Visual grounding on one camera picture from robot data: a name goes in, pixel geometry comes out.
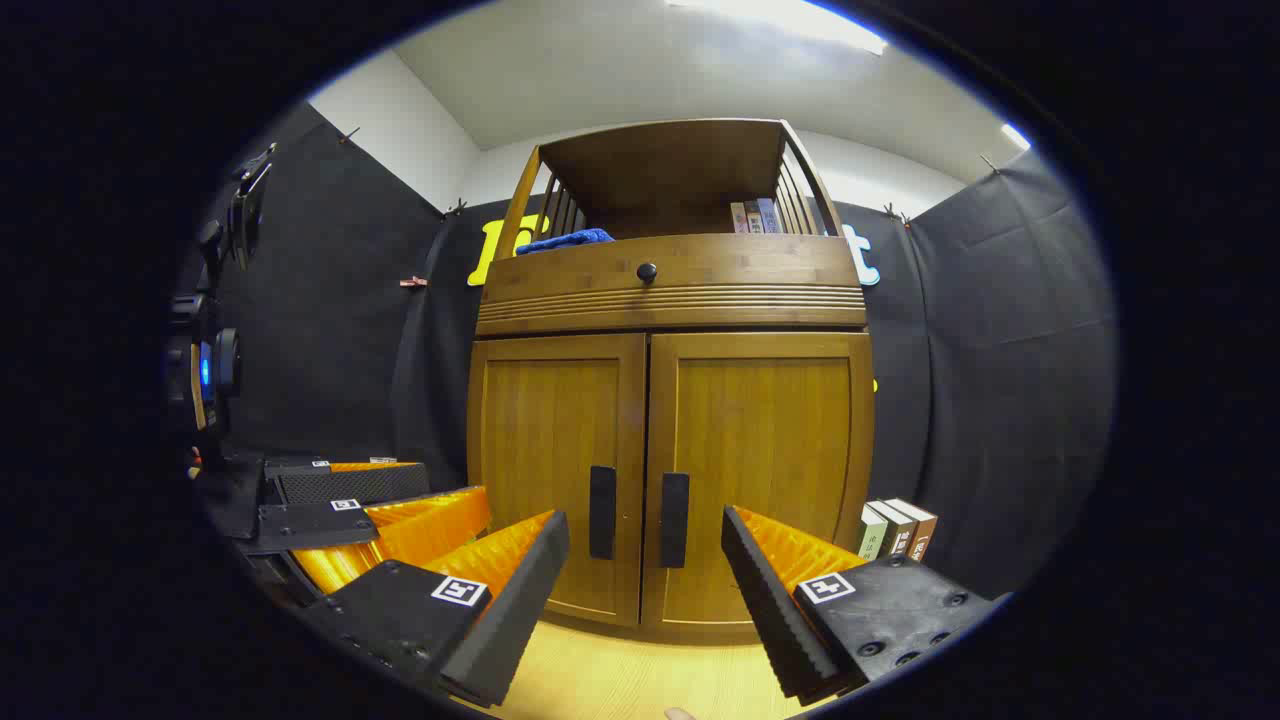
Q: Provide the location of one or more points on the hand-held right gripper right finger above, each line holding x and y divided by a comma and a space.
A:
770, 610

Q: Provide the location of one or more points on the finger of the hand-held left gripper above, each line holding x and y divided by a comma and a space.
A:
400, 535
350, 485

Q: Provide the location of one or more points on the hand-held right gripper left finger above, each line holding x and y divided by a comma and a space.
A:
520, 600

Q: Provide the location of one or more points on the wooden cabinet door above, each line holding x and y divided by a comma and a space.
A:
770, 430
545, 430

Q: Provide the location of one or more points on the wooden double-door shoe cabinet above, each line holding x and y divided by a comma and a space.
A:
660, 300

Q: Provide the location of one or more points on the green spine book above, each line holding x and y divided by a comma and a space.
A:
870, 535

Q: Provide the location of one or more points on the white and brown book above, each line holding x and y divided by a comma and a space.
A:
920, 528

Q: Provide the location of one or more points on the blue folded cloth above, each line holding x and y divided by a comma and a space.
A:
565, 240

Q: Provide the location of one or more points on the wooden drawer with black knob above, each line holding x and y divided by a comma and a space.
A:
720, 275

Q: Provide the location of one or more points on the small ceiling light panel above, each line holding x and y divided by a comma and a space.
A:
1015, 136

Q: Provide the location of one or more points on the large ceiling light panel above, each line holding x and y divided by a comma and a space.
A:
790, 18

